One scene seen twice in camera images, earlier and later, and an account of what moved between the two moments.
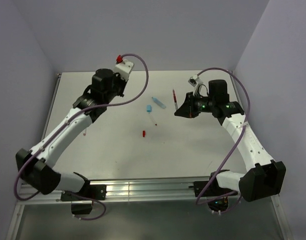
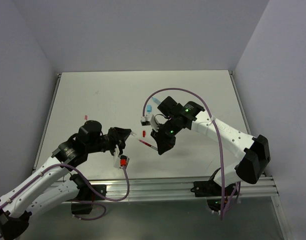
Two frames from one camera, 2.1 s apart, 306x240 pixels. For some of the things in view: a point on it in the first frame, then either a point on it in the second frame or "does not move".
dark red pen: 175,100 → 148,145
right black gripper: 188,109 → 164,144
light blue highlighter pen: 158,102 does not move
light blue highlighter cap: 149,108 does not move
